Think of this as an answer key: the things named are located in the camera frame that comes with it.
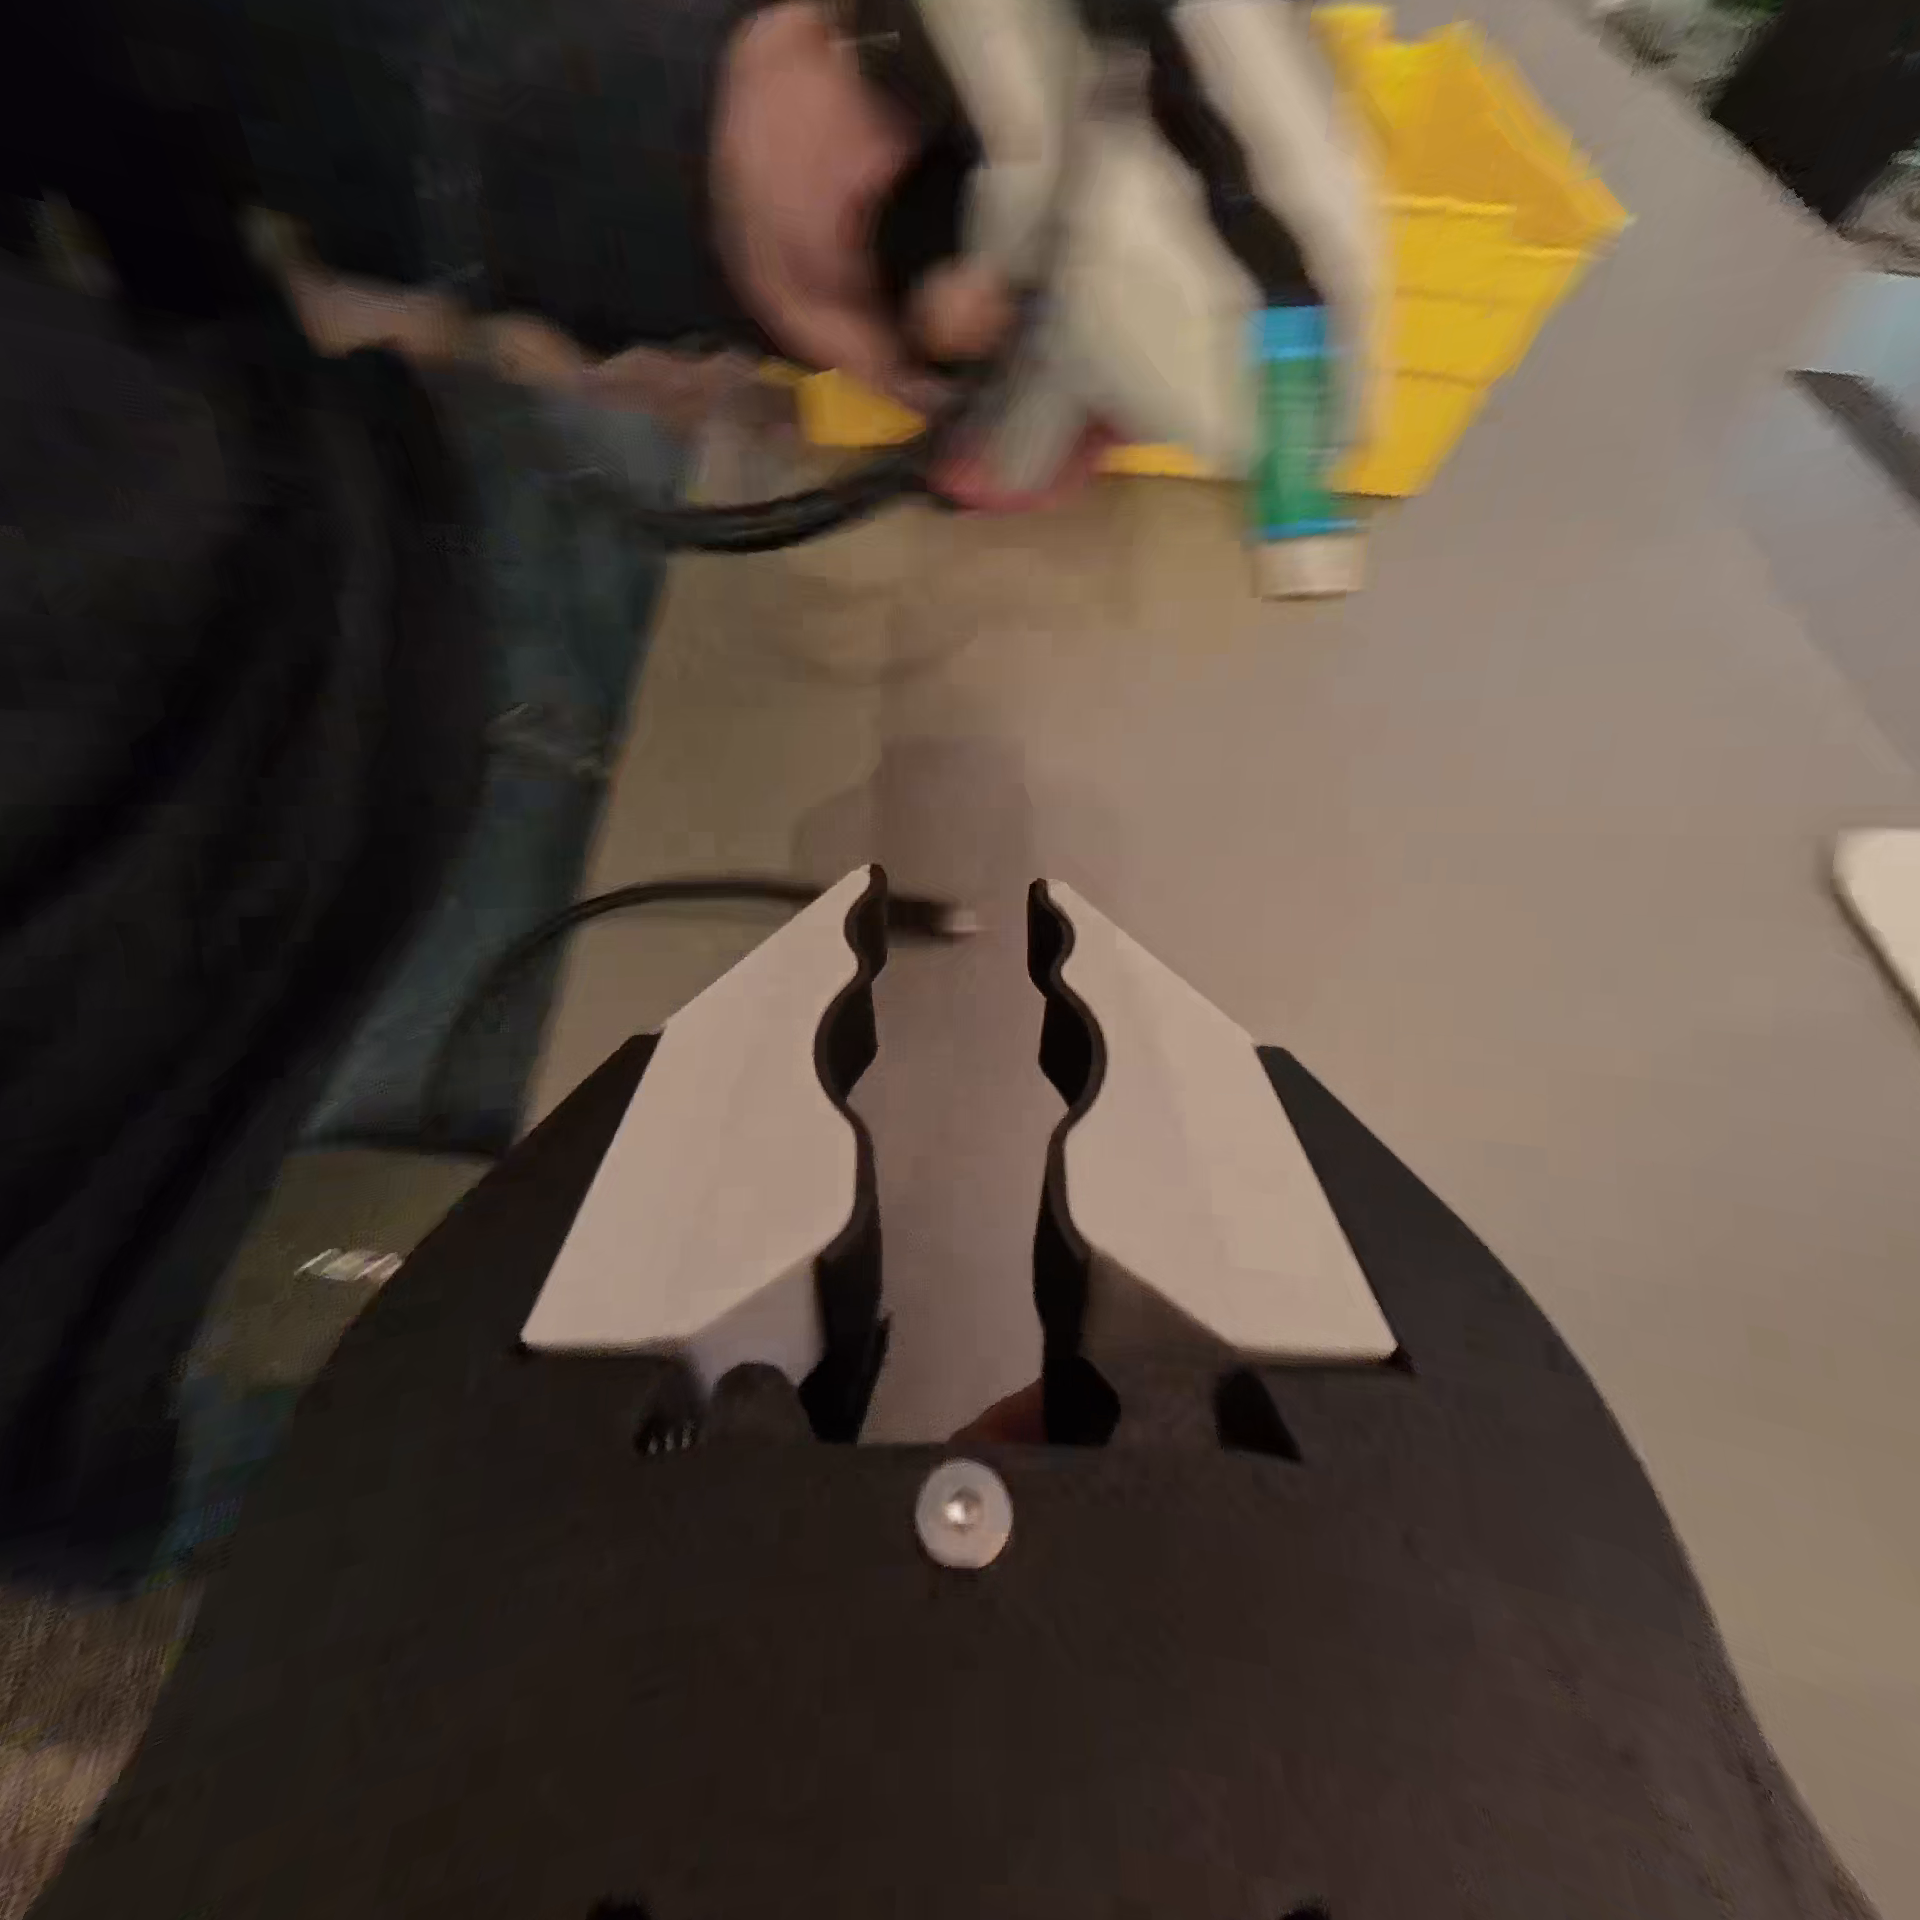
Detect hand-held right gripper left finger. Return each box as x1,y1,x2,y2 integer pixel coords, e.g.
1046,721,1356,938
518,865,888,1444

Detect yellow plastic bin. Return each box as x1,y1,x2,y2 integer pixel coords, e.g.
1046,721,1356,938
791,0,1636,503

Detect braided hdmi cable teal plugs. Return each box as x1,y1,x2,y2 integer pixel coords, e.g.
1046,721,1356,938
632,297,1374,607

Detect thin black audio cable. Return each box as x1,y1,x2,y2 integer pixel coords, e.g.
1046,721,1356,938
431,874,988,1122

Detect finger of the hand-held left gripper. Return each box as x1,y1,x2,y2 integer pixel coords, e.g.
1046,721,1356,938
1031,129,1254,452
1177,0,1385,394

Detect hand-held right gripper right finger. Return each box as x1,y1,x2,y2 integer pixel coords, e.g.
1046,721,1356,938
1027,877,1401,1444

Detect person's left forearm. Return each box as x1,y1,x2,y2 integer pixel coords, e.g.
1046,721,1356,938
251,0,753,357

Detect black high-back office chair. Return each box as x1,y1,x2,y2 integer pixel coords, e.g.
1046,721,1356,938
1707,0,1920,232

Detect person's left hand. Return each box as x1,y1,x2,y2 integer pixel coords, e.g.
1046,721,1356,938
718,16,1119,515

